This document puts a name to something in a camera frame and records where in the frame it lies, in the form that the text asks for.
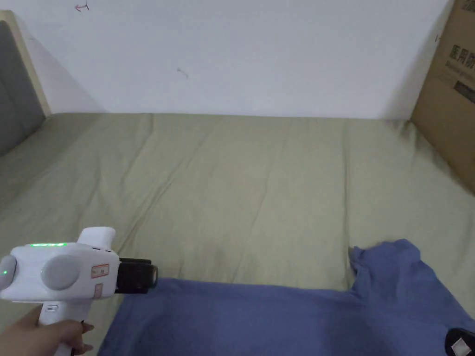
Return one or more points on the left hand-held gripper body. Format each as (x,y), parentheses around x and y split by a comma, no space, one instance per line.
(59,272)

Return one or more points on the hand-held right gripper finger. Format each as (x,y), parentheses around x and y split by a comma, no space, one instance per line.
(462,343)

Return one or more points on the blue shirt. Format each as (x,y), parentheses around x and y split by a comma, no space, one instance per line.
(259,322)

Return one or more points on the person's left hand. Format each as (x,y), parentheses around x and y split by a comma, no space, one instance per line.
(33,337)

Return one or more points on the bed with pale green sheet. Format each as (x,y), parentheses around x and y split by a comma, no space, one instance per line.
(230,185)

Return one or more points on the grey padded headboard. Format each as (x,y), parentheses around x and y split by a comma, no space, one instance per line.
(16,85)

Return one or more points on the brown cardboard carton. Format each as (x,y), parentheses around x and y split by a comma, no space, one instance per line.
(451,111)

